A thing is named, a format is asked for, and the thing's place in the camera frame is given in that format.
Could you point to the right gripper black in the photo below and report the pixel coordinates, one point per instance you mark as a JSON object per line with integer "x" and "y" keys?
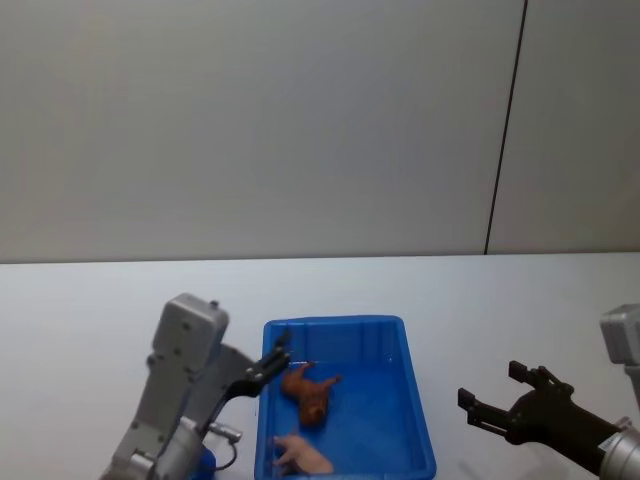
{"x": 560, "y": 420}

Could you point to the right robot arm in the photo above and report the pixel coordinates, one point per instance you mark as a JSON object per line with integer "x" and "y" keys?
{"x": 622, "y": 335}

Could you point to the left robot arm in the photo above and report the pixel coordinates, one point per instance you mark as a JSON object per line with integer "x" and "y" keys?
{"x": 185, "y": 330}

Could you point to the brown toy animal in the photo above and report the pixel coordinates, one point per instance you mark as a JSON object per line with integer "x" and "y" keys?
{"x": 312, "y": 400}

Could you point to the pink toy pig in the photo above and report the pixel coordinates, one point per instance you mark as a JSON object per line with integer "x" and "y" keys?
{"x": 307, "y": 452}

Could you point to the blue plastic bin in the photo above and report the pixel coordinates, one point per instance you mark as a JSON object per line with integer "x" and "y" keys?
{"x": 380, "y": 410}

